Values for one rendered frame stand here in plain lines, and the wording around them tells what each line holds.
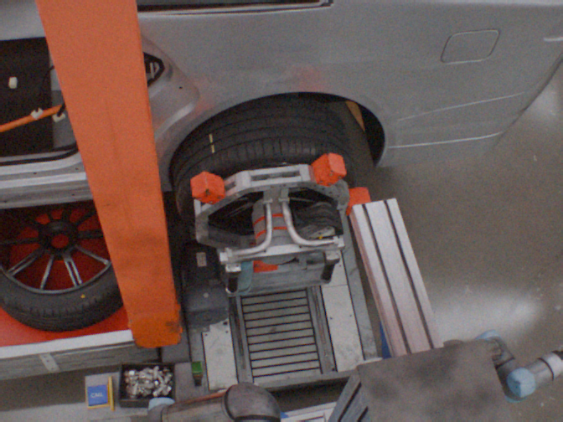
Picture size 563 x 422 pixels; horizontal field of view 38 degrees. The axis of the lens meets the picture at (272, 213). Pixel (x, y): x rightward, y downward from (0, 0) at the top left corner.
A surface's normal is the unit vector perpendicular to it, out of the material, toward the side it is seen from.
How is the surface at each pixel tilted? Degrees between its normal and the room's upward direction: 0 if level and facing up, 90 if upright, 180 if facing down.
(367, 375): 0
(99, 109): 90
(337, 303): 0
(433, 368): 0
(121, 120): 90
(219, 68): 90
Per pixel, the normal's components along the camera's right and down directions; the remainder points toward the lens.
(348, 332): 0.06, -0.45
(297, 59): 0.16, 0.88
